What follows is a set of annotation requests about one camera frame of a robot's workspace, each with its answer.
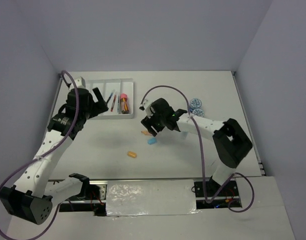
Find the orange highlighter cap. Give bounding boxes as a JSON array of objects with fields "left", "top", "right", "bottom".
[{"left": 127, "top": 151, "right": 137, "bottom": 158}]

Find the silver foil sheet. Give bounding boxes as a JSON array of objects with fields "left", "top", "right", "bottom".
[{"left": 106, "top": 179, "right": 198, "bottom": 217}]

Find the light blue highlighter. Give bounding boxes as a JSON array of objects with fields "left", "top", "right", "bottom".
[{"left": 181, "top": 131, "right": 188, "bottom": 140}]

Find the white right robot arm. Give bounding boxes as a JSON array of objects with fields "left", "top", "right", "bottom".
[{"left": 139, "top": 98, "right": 253, "bottom": 196}]

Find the pink capped crayon tube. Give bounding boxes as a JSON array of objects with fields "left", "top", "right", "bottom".
[{"left": 120, "top": 93, "right": 130, "bottom": 114}]

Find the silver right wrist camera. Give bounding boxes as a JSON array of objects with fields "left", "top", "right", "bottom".
[{"left": 139, "top": 99, "right": 153, "bottom": 118}]

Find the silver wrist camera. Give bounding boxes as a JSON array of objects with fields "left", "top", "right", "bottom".
[
  {"left": 68, "top": 76, "right": 86, "bottom": 90},
  {"left": 139, "top": 99, "right": 153, "bottom": 118}
]

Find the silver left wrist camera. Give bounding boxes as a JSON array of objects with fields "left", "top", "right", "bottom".
[{"left": 68, "top": 76, "right": 86, "bottom": 90}]

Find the white compartment tray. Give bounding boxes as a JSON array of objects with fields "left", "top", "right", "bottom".
[{"left": 85, "top": 78, "right": 134, "bottom": 120}]

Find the light blue highlighter cap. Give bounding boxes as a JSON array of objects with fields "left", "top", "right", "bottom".
[{"left": 147, "top": 137, "right": 157, "bottom": 145}]

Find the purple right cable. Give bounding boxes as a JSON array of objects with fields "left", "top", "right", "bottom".
[{"left": 141, "top": 85, "right": 255, "bottom": 213}]

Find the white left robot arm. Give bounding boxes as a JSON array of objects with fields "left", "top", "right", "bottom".
[{"left": 0, "top": 87, "right": 108, "bottom": 225}]

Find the red gel pen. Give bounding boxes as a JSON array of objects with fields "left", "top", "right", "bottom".
[{"left": 110, "top": 92, "right": 117, "bottom": 112}]

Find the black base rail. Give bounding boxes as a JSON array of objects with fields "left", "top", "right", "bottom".
[{"left": 59, "top": 179, "right": 242, "bottom": 217}]

